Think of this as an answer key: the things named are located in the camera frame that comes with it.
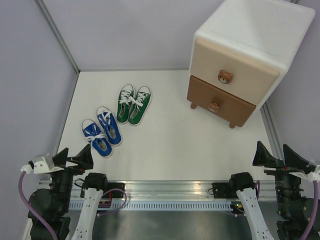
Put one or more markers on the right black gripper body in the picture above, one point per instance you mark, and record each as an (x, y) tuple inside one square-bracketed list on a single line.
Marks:
[(287, 184)]

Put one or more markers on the brown drawer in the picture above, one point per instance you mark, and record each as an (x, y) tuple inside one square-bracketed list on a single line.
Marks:
[(231, 108)]

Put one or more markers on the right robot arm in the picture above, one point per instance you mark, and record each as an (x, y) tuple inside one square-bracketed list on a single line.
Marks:
[(300, 216)]

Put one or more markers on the white cabinet shell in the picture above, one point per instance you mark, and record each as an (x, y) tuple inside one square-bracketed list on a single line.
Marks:
[(270, 31)]

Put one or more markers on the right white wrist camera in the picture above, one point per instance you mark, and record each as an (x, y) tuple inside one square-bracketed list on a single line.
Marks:
[(311, 172)]

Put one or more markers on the right green sneaker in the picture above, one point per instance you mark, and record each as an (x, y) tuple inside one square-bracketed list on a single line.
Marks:
[(139, 105)]

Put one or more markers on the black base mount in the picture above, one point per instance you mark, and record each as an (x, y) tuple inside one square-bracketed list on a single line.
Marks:
[(222, 190), (109, 190)]

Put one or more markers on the white slotted cable duct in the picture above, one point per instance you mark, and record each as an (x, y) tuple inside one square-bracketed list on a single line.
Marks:
[(139, 205)]

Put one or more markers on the left green sneaker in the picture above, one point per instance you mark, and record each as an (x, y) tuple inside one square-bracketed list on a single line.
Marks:
[(125, 99)]

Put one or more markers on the beige upper drawer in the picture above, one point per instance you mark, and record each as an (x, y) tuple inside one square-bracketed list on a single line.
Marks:
[(252, 79)]

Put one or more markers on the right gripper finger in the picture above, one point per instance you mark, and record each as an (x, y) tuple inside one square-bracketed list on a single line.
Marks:
[(263, 158), (294, 160)]

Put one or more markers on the bear knob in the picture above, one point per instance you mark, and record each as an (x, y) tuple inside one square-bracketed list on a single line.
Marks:
[(225, 77), (214, 107)]

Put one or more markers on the blue sneaker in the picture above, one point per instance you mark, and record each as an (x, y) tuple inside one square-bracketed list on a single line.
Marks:
[(96, 138), (109, 125)]

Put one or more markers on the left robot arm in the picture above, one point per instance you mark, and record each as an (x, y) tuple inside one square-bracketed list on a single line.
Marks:
[(48, 207)]

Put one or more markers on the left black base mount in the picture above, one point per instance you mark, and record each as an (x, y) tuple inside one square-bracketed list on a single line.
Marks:
[(109, 190)]

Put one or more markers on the left corner aluminium post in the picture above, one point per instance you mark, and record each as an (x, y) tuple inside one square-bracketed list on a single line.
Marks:
[(56, 33)]

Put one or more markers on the right aluminium frame rail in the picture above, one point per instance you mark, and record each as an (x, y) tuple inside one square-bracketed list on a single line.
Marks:
[(271, 131)]

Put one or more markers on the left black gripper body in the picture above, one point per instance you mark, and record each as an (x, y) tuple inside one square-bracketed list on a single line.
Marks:
[(62, 180)]

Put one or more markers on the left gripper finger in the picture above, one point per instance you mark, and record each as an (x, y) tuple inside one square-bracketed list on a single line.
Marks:
[(61, 158), (83, 160)]

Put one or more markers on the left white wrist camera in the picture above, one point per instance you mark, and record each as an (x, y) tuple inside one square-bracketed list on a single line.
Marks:
[(41, 164)]

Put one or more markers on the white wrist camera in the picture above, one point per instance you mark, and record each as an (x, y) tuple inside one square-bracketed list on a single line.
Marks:
[(41, 164), (311, 172)]

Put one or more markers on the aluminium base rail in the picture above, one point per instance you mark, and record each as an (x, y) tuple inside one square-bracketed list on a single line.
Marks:
[(177, 190)]

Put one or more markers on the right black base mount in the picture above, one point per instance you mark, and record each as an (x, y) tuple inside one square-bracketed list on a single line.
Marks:
[(222, 190)]

